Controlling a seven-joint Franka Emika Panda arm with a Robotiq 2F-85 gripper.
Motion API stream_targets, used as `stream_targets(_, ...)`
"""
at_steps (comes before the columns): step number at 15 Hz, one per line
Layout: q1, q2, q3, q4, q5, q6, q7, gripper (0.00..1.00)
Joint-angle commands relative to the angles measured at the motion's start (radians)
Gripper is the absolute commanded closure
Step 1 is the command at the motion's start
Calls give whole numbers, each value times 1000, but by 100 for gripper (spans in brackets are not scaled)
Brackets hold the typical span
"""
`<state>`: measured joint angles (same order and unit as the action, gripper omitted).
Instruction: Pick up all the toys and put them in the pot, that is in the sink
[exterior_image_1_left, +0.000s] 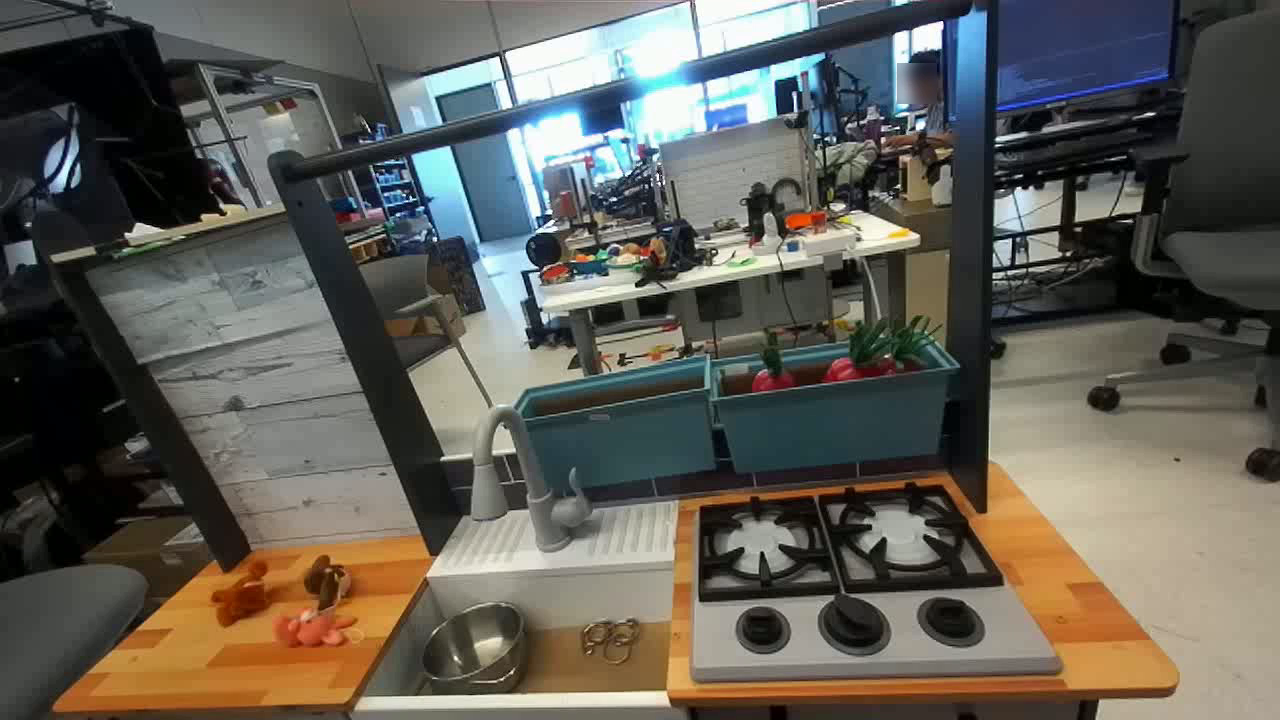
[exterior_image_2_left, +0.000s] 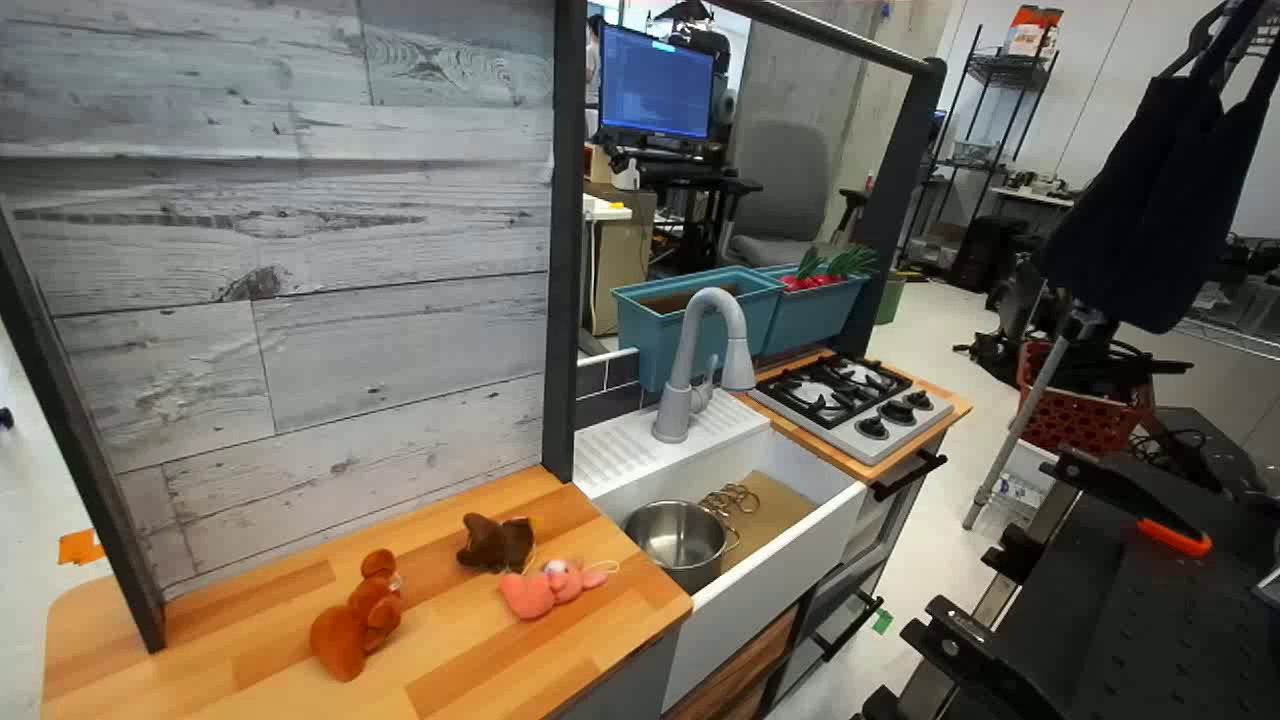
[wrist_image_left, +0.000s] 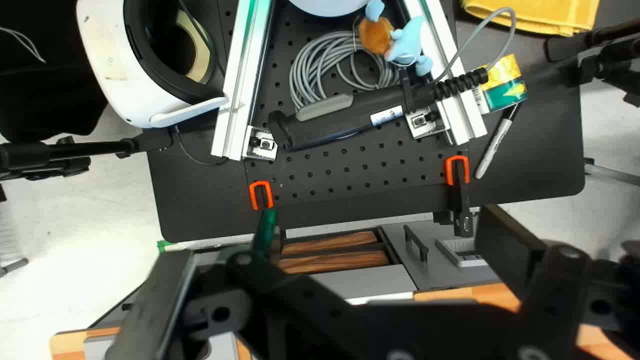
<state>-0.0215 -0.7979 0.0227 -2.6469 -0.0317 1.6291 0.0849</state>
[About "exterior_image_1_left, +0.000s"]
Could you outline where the dark brown plush toy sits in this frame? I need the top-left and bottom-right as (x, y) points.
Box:
(304, 556), (353, 608)

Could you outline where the pink plush toy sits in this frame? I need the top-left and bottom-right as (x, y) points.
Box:
(277, 611), (348, 647)

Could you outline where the white toy sink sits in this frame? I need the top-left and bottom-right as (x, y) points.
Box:
(353, 498), (688, 720)

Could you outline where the stainless steel pot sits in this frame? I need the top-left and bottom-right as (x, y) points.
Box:
(426, 603), (531, 692)

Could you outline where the left teal planter box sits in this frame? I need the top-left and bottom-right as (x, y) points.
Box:
(517, 356), (716, 488)

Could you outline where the teal planter box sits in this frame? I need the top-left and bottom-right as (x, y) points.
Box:
(517, 356), (716, 488)
(706, 338), (960, 470)

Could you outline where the white background work table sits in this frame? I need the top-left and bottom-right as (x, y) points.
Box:
(537, 213), (926, 375)

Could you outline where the grey toy faucet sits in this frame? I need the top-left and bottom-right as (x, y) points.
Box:
(468, 408), (597, 553)

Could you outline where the right teal planter box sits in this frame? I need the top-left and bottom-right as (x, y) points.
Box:
(706, 338), (960, 470)

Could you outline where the grey toy stove top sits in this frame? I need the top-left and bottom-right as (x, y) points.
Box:
(692, 483), (1061, 683)

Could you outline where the person in background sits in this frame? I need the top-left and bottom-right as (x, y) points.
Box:
(905, 48), (949, 132)

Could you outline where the grey wood backsplash panel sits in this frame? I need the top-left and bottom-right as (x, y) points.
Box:
(90, 216), (416, 549)

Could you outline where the computer monitor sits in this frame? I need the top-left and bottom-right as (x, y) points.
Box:
(998, 0), (1182, 115)

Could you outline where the grey office chair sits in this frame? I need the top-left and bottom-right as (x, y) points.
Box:
(1089, 10), (1280, 483)

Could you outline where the grey chair seat corner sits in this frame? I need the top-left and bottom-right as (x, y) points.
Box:
(0, 562), (149, 720)

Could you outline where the metal ring sink drain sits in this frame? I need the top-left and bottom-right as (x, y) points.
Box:
(579, 621), (645, 664)

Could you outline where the black metal frame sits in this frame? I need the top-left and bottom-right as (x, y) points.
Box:
(270, 0), (999, 553)

